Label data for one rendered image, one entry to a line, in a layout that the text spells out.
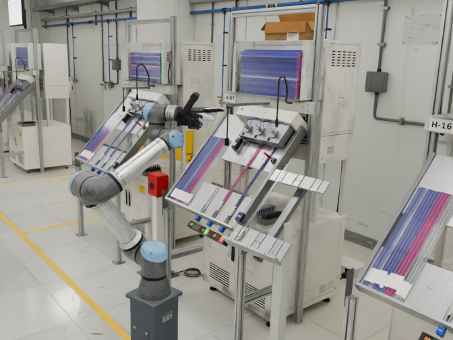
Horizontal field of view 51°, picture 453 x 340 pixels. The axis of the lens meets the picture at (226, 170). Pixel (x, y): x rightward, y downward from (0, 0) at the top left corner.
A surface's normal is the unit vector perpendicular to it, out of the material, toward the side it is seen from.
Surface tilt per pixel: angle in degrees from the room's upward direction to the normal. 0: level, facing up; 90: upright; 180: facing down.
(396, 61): 90
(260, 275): 90
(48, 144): 90
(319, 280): 90
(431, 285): 45
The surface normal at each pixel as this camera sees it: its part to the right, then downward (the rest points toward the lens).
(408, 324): -0.77, 0.12
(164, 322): 0.80, 0.16
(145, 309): -0.60, 0.17
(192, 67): 0.63, 0.20
